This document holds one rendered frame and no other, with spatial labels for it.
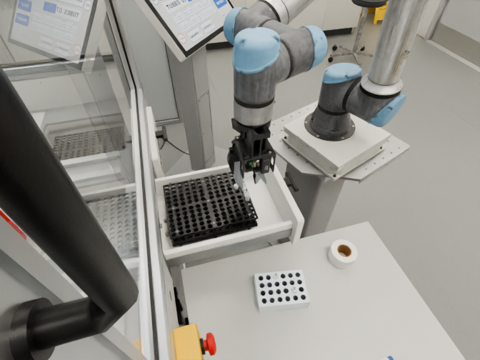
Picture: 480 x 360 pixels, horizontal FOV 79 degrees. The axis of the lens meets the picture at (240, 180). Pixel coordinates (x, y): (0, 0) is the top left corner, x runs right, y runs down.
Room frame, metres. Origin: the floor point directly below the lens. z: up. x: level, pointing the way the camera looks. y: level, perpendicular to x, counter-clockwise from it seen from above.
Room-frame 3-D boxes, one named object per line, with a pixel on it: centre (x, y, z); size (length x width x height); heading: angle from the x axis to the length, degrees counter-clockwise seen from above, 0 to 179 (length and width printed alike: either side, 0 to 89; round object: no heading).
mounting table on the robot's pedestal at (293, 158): (0.92, -0.36, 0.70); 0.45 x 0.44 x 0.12; 125
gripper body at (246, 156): (0.47, -0.03, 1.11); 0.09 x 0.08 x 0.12; 17
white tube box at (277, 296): (0.29, -0.10, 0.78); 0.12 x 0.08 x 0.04; 96
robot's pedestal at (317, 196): (0.91, -0.34, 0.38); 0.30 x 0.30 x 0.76; 35
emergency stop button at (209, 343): (0.15, 0.06, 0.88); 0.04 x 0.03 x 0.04; 16
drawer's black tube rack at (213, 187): (0.49, 0.08, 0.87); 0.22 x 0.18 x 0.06; 106
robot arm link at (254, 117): (0.48, -0.03, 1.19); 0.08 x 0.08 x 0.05
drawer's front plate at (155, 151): (0.76, 0.29, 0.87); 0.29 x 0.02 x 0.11; 16
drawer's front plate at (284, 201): (0.54, -0.11, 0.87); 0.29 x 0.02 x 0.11; 16
